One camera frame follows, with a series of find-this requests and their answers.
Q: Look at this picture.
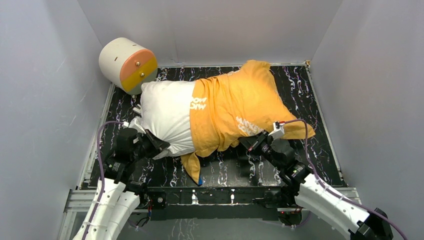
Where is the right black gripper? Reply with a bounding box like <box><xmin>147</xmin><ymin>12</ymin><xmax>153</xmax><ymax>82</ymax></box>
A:
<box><xmin>239</xmin><ymin>129</ymin><xmax>284</xmax><ymax>171</ymax></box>

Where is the white pillow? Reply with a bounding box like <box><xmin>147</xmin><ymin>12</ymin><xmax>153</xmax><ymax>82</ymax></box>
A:
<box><xmin>140</xmin><ymin>80</ymin><xmax>195</xmax><ymax>160</ymax></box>

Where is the blue and yellow pillowcase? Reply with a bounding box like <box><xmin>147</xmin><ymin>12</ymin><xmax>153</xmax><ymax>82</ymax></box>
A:
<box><xmin>181</xmin><ymin>60</ymin><xmax>316</xmax><ymax>185</ymax></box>

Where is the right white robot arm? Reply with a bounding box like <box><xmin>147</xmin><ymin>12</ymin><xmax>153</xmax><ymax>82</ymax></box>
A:
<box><xmin>239</xmin><ymin>131</ymin><xmax>394</xmax><ymax>240</ymax></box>

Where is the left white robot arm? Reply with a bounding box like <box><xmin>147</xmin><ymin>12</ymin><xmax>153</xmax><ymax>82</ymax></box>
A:
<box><xmin>74</xmin><ymin>128</ymin><xmax>170</xmax><ymax>240</ymax></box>

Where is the small white clip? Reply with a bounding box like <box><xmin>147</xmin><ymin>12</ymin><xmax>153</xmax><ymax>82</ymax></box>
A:
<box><xmin>132</xmin><ymin>104</ymin><xmax>143</xmax><ymax>116</ymax></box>

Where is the white cylinder drawer unit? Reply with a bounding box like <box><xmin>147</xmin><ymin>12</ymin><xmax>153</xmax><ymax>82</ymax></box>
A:
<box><xmin>98</xmin><ymin>37</ymin><xmax>158</xmax><ymax>95</ymax></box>

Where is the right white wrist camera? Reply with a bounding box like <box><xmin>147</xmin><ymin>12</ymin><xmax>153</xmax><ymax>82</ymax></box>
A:
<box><xmin>268</xmin><ymin>121</ymin><xmax>285</xmax><ymax>140</ymax></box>

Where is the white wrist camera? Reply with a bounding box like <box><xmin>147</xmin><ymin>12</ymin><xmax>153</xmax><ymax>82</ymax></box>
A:
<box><xmin>122</xmin><ymin>116</ymin><xmax>146</xmax><ymax>135</ymax></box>
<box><xmin>268</xmin><ymin>121</ymin><xmax>285</xmax><ymax>140</ymax></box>

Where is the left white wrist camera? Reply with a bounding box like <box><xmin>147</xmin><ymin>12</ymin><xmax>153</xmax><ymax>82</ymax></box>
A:
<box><xmin>122</xmin><ymin>116</ymin><xmax>146</xmax><ymax>135</ymax></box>

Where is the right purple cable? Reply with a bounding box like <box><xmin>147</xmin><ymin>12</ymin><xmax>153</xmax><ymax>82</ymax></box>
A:
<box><xmin>279</xmin><ymin>118</ymin><xmax>409</xmax><ymax>240</ymax></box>

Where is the purple cable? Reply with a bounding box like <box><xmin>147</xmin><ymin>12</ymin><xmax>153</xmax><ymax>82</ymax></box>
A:
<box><xmin>279</xmin><ymin>118</ymin><xmax>409</xmax><ymax>240</ymax></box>
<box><xmin>81</xmin><ymin>120</ymin><xmax>128</xmax><ymax>240</ymax></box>

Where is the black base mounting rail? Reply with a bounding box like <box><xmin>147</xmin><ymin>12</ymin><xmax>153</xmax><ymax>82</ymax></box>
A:
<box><xmin>146</xmin><ymin>186</ymin><xmax>289</xmax><ymax>221</ymax></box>

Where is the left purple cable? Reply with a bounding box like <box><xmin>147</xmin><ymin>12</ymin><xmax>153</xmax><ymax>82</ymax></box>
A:
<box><xmin>81</xmin><ymin>120</ymin><xmax>128</xmax><ymax>240</ymax></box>

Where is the aluminium frame rail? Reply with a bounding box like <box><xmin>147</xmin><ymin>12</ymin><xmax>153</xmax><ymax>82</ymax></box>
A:
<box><xmin>64</xmin><ymin>187</ymin><xmax>360</xmax><ymax>214</ymax></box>

